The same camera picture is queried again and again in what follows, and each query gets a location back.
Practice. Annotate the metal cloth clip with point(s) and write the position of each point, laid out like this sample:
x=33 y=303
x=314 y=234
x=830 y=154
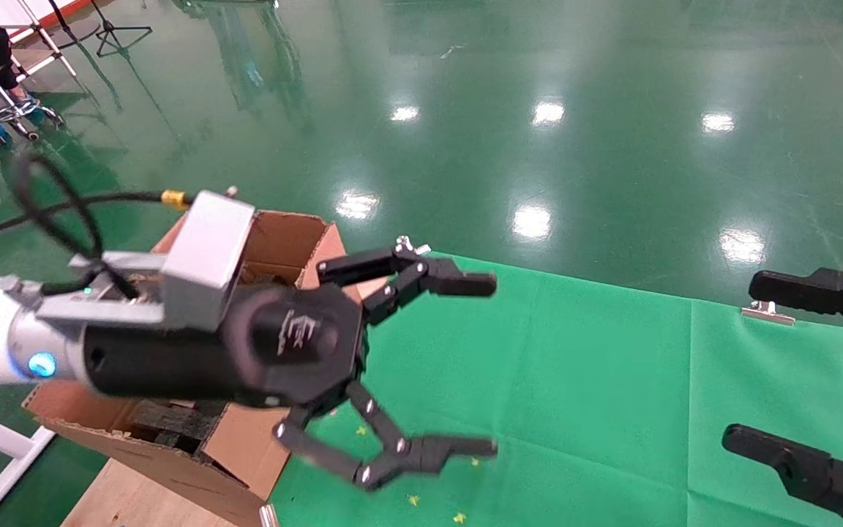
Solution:
x=268 y=516
x=767 y=313
x=405 y=241

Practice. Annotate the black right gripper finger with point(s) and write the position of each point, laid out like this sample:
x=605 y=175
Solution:
x=824 y=483
x=831 y=291

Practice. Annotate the green cloth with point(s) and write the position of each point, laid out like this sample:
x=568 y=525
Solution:
x=612 y=380

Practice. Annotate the large open cardboard carton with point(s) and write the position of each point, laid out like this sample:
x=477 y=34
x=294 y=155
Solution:
x=246 y=446

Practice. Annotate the black foam block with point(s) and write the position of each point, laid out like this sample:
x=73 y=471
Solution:
x=173 y=424

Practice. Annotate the black microphone stand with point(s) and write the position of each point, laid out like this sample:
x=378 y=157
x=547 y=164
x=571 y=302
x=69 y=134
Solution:
x=107 y=28

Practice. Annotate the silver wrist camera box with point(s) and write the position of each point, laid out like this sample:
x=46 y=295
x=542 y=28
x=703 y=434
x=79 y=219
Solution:
x=205 y=256

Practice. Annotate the metal swivel stool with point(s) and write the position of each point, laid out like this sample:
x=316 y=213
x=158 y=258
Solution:
x=15 y=110

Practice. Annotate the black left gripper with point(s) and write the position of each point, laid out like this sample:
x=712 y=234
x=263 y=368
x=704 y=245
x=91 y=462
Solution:
x=246 y=351

